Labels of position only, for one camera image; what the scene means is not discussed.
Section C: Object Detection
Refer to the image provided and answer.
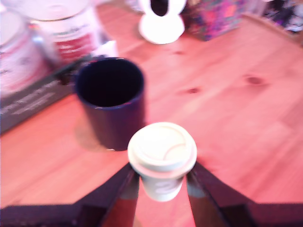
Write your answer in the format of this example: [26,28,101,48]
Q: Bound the pale coffee capsule numbered two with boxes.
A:
[127,122,198,202]

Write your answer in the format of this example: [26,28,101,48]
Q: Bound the black coffee mug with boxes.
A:
[75,57,146,152]

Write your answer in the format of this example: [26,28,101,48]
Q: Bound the dark cardboard can tray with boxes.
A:
[0,40,118,135]

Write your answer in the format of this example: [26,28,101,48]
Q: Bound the silver can with black logo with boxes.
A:
[0,9,52,96]

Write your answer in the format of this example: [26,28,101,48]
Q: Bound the silver can with script print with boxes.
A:
[27,0,100,65]

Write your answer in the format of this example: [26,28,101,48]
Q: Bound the floral patterned box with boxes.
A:
[186,0,243,42]

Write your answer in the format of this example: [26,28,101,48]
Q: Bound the small white round camera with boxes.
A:
[138,0,186,45]

